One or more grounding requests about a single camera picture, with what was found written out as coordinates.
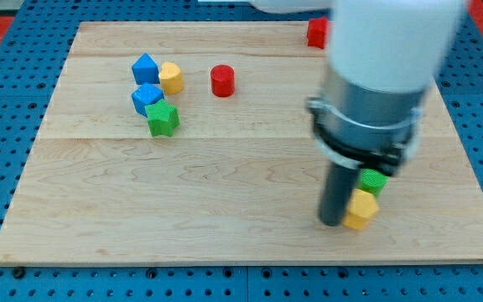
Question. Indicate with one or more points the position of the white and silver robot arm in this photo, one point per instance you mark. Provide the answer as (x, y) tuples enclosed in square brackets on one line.
[(381, 56)]

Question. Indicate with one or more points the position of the green star block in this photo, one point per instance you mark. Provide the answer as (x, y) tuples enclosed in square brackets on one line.
[(162, 118)]

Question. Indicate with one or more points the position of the yellow hexagon block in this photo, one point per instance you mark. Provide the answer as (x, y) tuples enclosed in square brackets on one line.
[(361, 209)]

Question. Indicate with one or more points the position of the light wooden board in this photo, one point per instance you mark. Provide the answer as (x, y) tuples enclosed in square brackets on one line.
[(239, 181)]

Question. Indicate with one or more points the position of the red cylinder block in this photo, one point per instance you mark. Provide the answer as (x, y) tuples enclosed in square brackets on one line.
[(222, 80)]

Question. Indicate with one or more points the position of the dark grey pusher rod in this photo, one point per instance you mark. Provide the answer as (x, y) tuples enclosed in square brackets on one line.
[(339, 185)]

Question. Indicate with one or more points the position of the blue cube block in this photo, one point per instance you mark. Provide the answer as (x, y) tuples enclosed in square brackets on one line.
[(146, 94)]

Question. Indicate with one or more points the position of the blue triangle block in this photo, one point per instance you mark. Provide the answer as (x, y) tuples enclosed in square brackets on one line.
[(145, 70)]

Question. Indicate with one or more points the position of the green cylinder block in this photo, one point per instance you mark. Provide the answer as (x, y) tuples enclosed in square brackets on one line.
[(372, 181)]

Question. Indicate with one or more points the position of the red block at board edge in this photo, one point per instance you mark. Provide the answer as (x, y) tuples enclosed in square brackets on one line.
[(317, 32)]

